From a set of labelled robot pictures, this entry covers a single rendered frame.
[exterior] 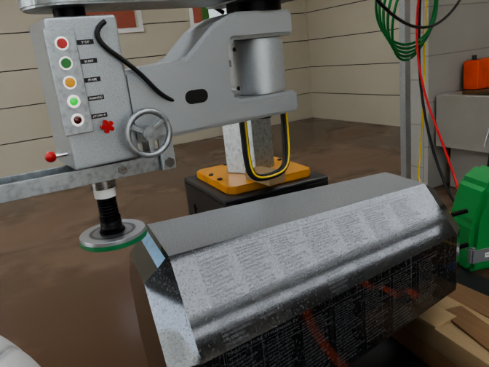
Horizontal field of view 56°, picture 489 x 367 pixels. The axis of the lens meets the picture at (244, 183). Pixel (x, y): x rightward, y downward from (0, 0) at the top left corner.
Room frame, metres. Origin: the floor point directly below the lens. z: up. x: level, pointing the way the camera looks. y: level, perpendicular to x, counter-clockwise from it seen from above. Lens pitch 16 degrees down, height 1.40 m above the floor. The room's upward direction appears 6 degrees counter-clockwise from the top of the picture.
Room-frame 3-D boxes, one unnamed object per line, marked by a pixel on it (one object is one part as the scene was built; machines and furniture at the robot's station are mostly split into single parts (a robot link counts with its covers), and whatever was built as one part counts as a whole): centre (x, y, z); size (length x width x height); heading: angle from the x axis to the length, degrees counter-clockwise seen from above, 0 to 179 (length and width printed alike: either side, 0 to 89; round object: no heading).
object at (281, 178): (2.19, -0.11, 0.81); 0.20 x 0.10 x 0.05; 33
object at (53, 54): (1.30, 0.45, 1.37); 0.08 x 0.03 x 0.28; 123
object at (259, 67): (1.79, -0.10, 1.34); 0.19 x 0.19 x 0.20
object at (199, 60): (1.63, 0.11, 1.30); 0.74 x 0.23 x 0.49; 123
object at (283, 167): (1.79, -0.11, 1.05); 0.23 x 0.03 x 0.32; 123
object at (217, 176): (2.44, -0.05, 0.76); 0.49 x 0.49 x 0.05; 25
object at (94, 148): (1.48, 0.38, 1.32); 0.36 x 0.22 x 0.45; 123
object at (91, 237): (1.43, 0.45, 0.87); 0.21 x 0.21 x 0.01
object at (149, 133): (1.40, 0.29, 1.20); 0.15 x 0.10 x 0.15; 123
